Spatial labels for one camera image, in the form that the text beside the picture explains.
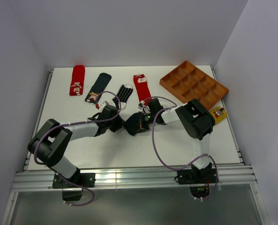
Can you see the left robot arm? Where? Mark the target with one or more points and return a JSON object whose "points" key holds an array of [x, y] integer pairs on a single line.
{"points": [[50, 142]]}

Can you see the yellow sock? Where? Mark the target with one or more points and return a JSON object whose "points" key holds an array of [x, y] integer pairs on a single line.
{"points": [[219, 114]]}

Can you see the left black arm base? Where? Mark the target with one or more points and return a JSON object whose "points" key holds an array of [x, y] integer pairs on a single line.
{"points": [[72, 191]]}

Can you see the plain navy ankle sock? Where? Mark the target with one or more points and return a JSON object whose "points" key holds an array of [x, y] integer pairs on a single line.
{"points": [[133, 124]]}

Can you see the red sock with santa pattern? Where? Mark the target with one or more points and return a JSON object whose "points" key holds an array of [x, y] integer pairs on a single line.
{"points": [[142, 89]]}

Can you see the black white striped sock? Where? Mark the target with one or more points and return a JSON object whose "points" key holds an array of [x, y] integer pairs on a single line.
{"points": [[123, 94]]}

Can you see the aluminium front rail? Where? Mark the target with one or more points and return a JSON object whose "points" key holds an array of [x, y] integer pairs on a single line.
{"points": [[149, 177]]}

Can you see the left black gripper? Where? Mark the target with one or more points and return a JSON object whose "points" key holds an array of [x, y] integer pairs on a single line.
{"points": [[119, 121]]}

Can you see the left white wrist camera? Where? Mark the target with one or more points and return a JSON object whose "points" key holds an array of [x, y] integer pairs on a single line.
{"points": [[100, 106]]}

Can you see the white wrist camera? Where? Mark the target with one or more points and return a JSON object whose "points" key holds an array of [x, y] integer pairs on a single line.
{"points": [[100, 106], [142, 105]]}

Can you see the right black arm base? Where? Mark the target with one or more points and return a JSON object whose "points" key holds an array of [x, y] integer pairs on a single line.
{"points": [[202, 178]]}

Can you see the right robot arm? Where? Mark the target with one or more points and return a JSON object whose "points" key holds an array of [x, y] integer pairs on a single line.
{"points": [[196, 120]]}

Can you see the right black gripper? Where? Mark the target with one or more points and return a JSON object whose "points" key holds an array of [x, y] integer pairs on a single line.
{"points": [[147, 127]]}

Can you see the navy sock with bear pattern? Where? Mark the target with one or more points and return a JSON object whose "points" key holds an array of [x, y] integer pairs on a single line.
{"points": [[98, 87]]}

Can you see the red sock with white figure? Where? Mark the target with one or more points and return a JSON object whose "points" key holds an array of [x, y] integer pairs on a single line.
{"points": [[77, 81]]}

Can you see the orange compartment tray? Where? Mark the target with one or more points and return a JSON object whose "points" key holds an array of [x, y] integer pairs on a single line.
{"points": [[187, 82]]}

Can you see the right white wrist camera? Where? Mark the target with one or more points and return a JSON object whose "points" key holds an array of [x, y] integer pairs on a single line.
{"points": [[142, 105]]}

